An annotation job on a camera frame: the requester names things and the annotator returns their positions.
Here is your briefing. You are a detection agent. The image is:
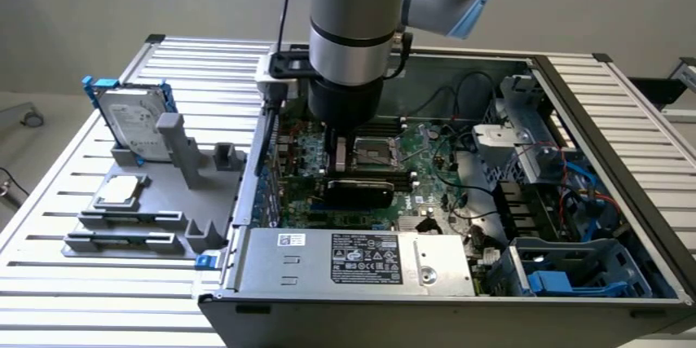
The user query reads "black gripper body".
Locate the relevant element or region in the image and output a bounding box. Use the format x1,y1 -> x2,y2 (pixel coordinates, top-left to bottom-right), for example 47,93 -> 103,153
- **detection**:
307,77 -> 385,129

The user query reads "metal CPU socket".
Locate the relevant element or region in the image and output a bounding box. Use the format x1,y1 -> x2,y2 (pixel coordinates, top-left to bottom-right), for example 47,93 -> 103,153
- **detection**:
352,134 -> 404,170

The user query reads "black RAM slot bank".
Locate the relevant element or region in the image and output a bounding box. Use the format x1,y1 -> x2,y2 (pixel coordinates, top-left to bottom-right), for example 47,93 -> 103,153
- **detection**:
364,117 -> 409,138
388,168 -> 421,193

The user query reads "green motherboard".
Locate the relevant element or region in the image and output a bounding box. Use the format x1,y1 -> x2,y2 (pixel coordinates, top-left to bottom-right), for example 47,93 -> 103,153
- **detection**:
269,113 -> 493,240

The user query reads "silver chipset heat sink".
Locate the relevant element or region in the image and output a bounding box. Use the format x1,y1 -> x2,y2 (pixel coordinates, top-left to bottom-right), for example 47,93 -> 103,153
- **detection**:
395,216 -> 437,234

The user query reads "silver power supply unit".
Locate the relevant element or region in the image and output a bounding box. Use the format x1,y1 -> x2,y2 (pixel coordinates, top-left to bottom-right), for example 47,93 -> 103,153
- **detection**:
233,227 -> 481,298

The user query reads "blue disk carrier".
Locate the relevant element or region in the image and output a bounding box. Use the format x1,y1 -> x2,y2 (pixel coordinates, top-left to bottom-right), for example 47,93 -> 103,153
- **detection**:
80,75 -> 180,166

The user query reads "metal drive cage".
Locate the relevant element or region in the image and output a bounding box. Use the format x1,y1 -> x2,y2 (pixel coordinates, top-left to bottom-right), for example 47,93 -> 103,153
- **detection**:
491,73 -> 579,185

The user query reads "grey parts rack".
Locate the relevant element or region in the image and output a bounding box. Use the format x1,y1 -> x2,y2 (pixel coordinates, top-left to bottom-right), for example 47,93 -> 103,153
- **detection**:
61,113 -> 251,260

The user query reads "silver hard disk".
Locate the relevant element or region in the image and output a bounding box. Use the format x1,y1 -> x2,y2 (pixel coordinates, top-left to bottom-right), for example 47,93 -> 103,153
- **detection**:
97,86 -> 171,161

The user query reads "silver CPU chip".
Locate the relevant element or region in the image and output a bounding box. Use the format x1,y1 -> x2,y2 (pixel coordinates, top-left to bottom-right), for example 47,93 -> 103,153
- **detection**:
97,176 -> 141,205

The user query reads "black open PC case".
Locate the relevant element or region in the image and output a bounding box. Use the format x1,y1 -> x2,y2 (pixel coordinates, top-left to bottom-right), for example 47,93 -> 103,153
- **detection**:
196,44 -> 696,348

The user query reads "blue bay carrier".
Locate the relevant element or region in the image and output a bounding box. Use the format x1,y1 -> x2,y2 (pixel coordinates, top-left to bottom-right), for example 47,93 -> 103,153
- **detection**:
523,269 -> 623,297

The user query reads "grey disk bay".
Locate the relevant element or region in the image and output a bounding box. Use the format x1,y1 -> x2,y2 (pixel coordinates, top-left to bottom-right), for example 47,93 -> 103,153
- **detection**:
507,236 -> 655,298

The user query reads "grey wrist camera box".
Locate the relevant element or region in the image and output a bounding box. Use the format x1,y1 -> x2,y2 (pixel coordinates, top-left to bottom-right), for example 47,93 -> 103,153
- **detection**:
253,51 -> 312,99

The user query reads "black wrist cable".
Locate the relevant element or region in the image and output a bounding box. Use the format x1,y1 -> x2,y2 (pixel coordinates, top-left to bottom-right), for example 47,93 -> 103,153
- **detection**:
380,31 -> 415,80

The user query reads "black looped cable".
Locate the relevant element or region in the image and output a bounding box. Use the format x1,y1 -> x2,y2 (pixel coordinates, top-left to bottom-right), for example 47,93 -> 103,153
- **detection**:
416,71 -> 497,121

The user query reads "black power cable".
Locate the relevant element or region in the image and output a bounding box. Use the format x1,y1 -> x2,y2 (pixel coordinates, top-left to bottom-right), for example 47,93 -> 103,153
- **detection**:
433,183 -> 499,219

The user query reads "blue data wire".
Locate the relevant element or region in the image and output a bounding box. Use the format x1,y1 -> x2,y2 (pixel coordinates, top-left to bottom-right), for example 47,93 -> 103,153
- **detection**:
563,155 -> 616,240

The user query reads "red wire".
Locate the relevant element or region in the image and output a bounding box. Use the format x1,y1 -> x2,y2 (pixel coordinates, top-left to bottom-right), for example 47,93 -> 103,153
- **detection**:
557,151 -> 623,221

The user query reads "black bracket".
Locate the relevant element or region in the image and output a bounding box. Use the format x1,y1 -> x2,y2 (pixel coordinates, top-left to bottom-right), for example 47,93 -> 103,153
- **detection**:
627,76 -> 688,112

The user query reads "black floor cable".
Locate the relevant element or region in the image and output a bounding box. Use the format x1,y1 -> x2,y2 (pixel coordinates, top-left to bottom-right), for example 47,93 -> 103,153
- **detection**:
0,165 -> 32,207

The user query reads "aluminium frame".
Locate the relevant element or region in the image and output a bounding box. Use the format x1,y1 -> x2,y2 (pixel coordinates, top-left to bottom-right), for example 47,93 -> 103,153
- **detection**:
659,55 -> 696,123

